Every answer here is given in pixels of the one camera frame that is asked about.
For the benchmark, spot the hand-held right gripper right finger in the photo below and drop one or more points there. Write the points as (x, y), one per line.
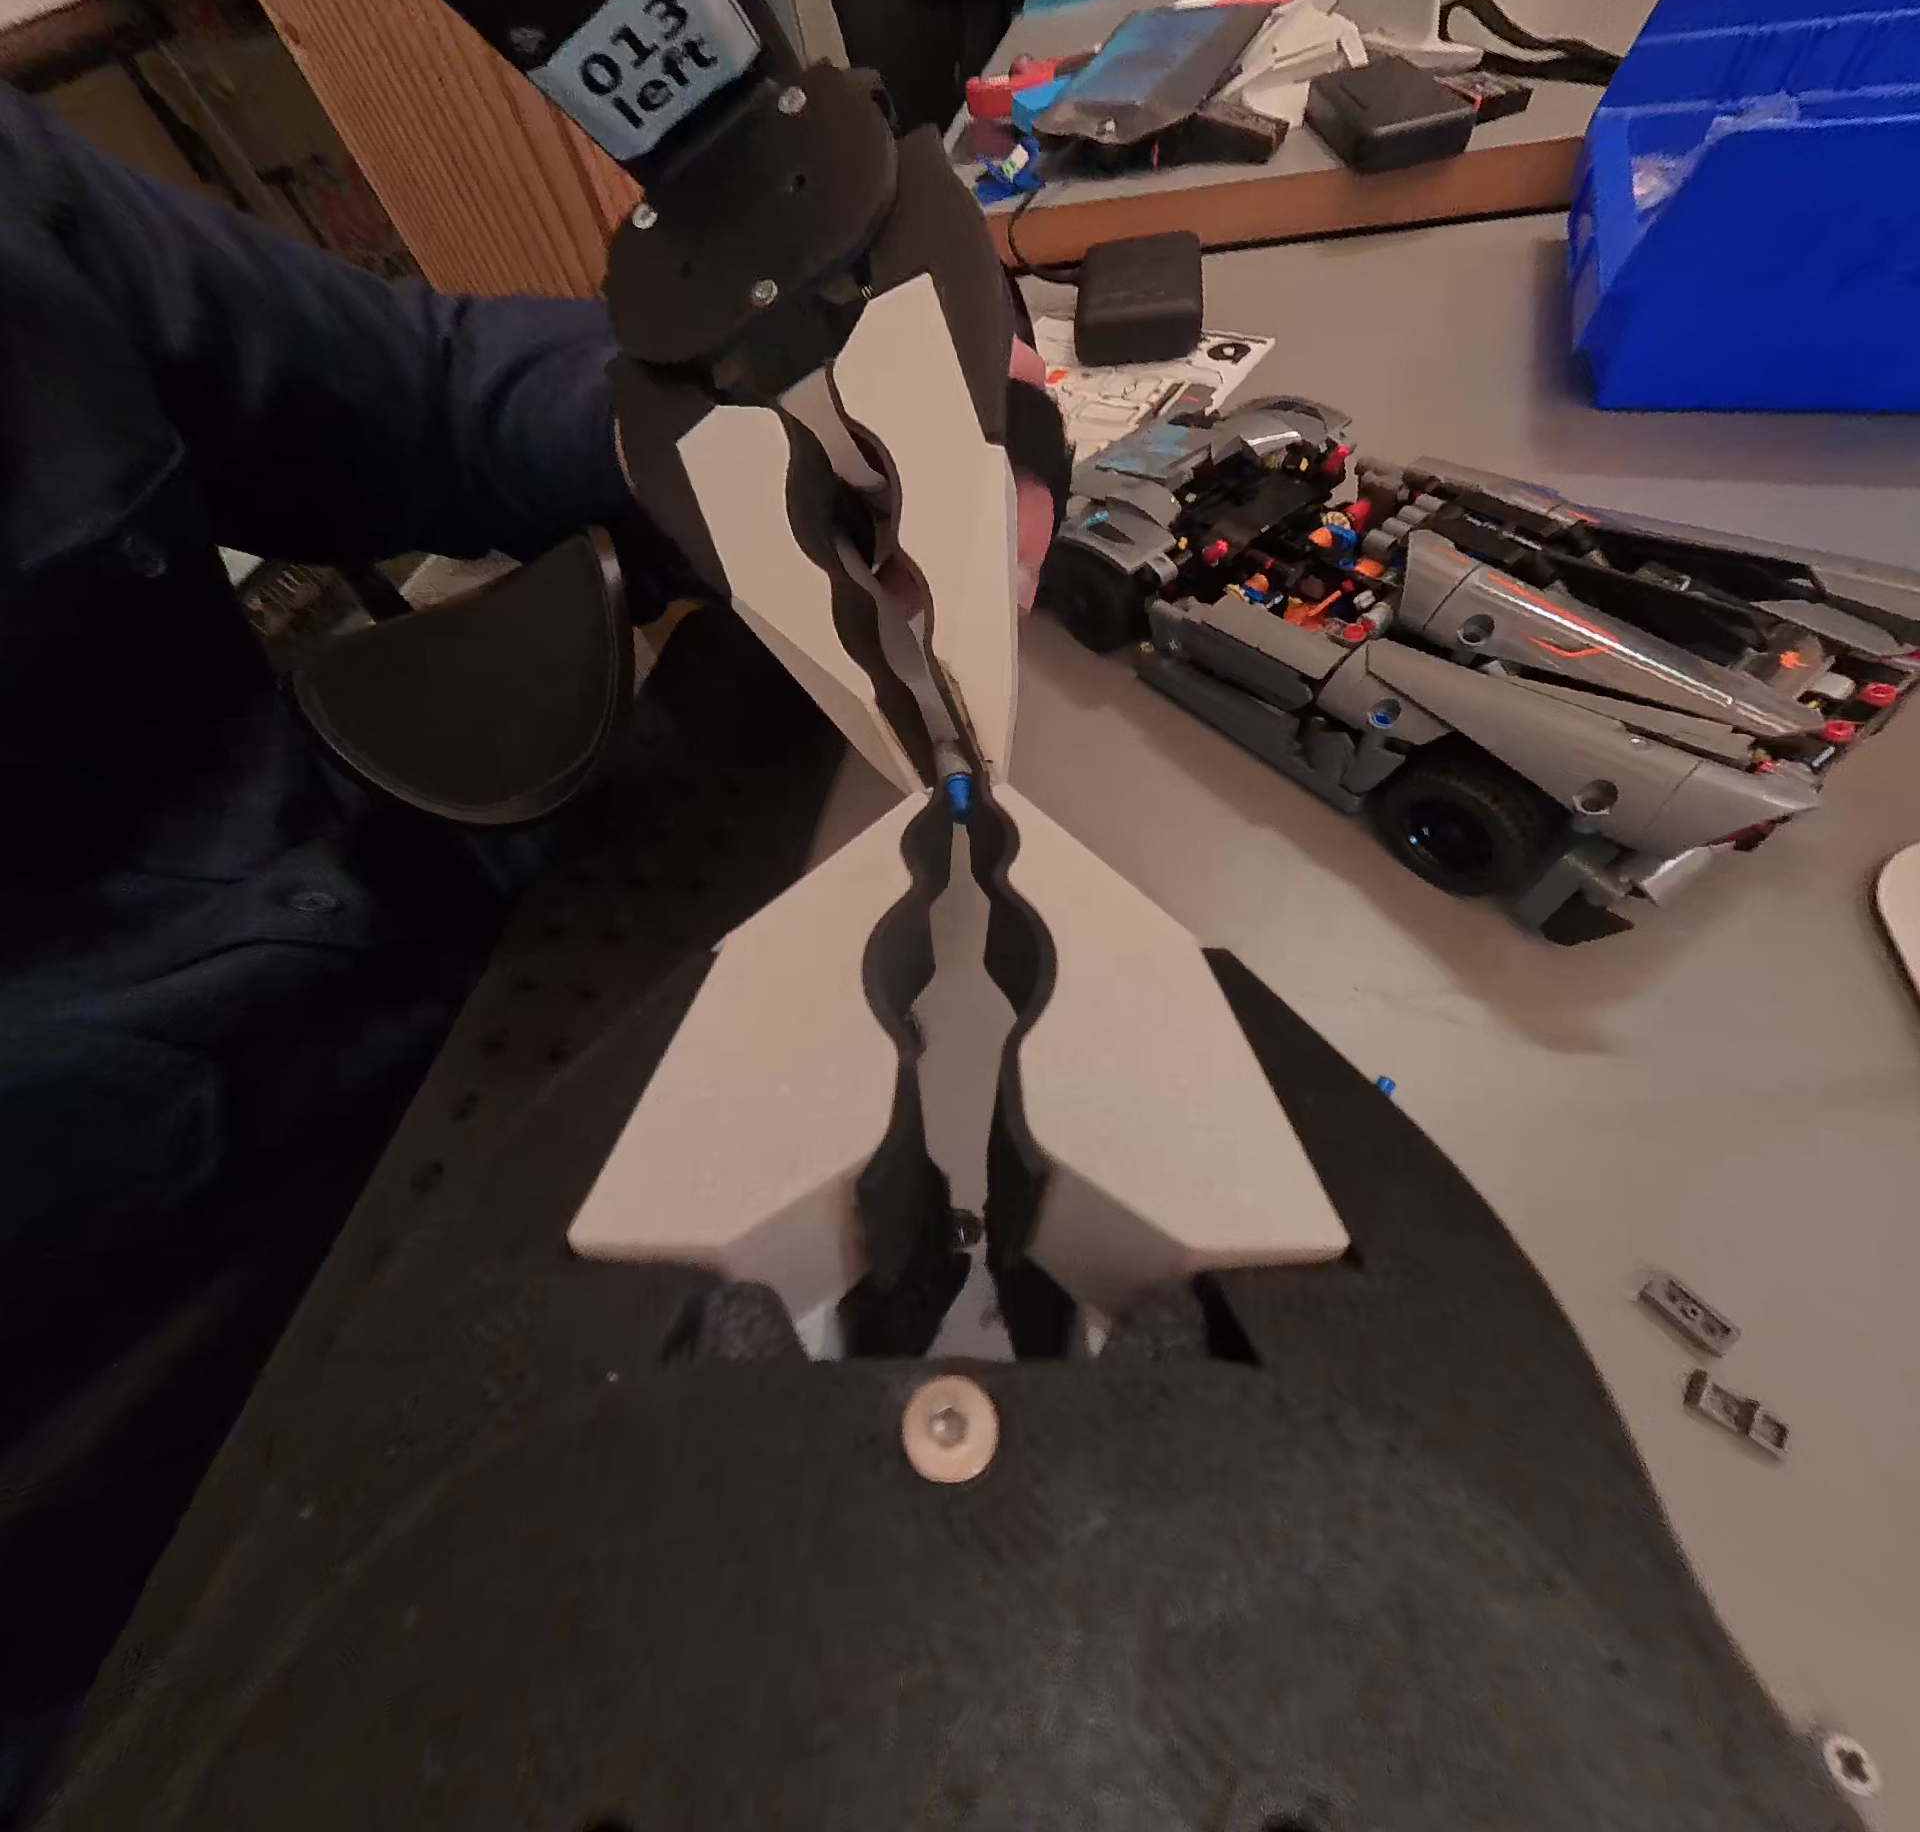
(1186, 1113)

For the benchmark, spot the small blue object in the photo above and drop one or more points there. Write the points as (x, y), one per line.
(1008, 169)

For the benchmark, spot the white plastic part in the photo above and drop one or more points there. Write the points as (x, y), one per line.
(1318, 37)

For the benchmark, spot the scattered small lego pieces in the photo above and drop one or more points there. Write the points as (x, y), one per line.
(1688, 1315)

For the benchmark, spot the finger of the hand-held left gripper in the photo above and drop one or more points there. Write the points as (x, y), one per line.
(960, 554)
(749, 527)

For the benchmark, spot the blue storage bin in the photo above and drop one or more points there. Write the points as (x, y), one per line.
(1754, 289)

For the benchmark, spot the clear plastic bags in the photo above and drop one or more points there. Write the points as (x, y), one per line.
(1710, 153)

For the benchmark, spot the wooden cabinet panel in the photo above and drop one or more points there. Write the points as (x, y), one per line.
(418, 108)

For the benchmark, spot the grey lego car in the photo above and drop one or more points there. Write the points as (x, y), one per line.
(1499, 694)

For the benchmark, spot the black perforated board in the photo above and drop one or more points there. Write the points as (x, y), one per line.
(496, 1052)

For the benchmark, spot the person's left hand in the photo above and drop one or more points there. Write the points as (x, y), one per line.
(1037, 527)

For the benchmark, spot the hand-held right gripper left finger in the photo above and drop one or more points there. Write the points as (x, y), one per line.
(736, 1113)

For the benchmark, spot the black chair armrest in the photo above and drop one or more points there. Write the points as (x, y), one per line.
(464, 694)

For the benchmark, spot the small red object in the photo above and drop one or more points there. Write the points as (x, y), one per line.
(1004, 87)

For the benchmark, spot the black rectangular case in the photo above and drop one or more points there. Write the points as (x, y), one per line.
(1389, 117)

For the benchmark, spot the white sticker sheet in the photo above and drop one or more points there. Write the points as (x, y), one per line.
(1186, 363)

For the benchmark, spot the black power adapter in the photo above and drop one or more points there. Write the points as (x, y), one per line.
(1137, 299)

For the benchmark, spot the dark flat device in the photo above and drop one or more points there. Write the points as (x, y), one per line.
(1155, 68)

